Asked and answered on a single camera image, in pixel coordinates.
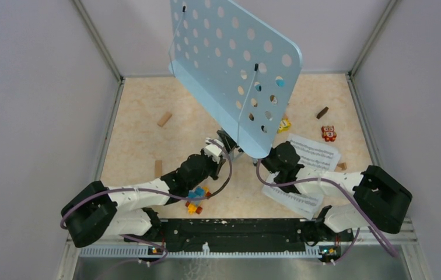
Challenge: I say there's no sheet music page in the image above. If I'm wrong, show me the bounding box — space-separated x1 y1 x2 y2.
262 185 324 220
287 134 341 171

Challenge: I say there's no blue music stand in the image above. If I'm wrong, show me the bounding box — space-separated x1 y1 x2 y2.
169 1 303 159

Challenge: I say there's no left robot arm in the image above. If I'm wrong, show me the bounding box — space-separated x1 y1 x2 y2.
60 145 230 248

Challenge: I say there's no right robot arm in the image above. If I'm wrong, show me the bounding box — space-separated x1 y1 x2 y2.
255 141 412 240

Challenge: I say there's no yellow owl toy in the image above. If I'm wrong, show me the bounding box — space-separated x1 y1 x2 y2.
277 118 292 134

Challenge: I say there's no toy block car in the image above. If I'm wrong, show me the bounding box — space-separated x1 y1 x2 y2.
185 185 211 214

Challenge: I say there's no small wooden block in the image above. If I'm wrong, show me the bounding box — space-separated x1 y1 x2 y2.
154 160 163 178

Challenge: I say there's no wooden block pair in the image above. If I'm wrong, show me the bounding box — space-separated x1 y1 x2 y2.
335 162 348 172

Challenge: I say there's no light wooden block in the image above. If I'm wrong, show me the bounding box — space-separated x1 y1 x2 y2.
157 111 173 127

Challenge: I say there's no dark brown wooden block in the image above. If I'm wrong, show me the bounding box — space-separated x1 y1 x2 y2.
316 107 329 120

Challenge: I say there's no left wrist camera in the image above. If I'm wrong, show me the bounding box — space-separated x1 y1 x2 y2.
202 138 224 158

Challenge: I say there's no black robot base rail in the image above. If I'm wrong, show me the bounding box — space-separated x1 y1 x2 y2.
139 218 354 253

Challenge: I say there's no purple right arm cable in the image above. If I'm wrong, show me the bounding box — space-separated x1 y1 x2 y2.
255 159 399 264

